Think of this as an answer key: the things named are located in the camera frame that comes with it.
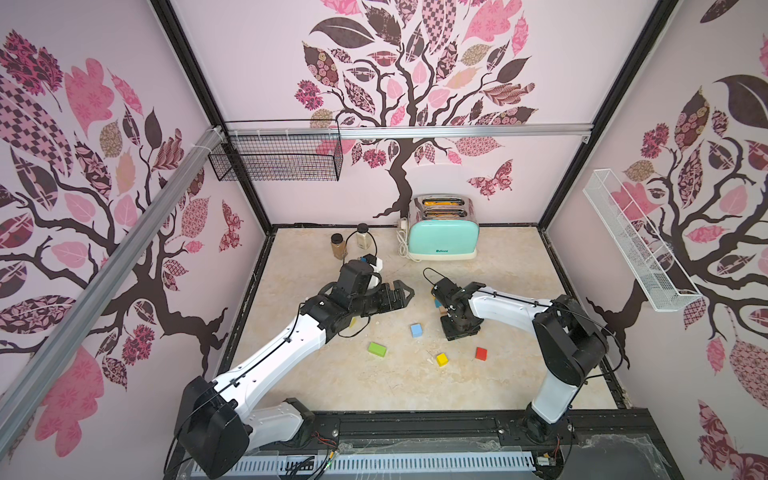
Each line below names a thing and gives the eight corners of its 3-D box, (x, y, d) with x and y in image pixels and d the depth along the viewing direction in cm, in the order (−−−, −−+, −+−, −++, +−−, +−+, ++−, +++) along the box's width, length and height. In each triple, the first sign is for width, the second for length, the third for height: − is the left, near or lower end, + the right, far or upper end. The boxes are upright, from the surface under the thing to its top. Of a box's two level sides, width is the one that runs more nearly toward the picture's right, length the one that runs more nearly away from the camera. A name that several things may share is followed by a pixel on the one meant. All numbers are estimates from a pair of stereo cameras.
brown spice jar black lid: (335, 264, 114) (330, 243, 105) (337, 254, 118) (332, 232, 108) (346, 264, 114) (342, 243, 105) (348, 254, 118) (343, 232, 108)
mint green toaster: (408, 263, 111) (410, 229, 97) (406, 221, 126) (408, 187, 112) (472, 262, 111) (483, 229, 97) (462, 220, 126) (471, 186, 112)
